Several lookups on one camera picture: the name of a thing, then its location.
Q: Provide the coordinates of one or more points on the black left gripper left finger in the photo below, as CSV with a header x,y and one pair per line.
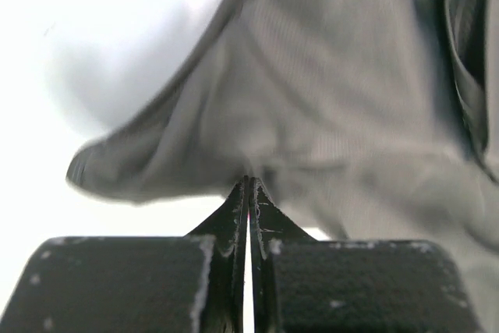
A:
x,y
191,283

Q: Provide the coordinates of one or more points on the grey t-shirt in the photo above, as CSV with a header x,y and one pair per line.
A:
x,y
373,118

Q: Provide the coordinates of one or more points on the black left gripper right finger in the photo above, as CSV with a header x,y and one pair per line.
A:
x,y
301,284

